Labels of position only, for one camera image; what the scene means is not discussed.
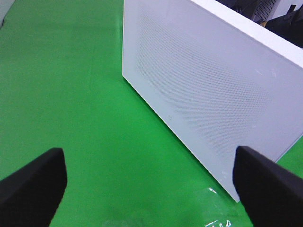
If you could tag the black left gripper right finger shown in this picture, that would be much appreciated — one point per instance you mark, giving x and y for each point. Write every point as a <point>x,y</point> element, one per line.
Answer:
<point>271,195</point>

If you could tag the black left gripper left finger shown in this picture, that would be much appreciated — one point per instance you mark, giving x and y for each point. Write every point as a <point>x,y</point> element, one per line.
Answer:
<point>30,196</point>

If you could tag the white microwave door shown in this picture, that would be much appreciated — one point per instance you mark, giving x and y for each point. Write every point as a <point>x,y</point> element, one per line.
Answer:
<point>217,79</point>

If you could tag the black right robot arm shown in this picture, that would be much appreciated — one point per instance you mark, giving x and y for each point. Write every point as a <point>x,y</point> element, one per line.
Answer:
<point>288,26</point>

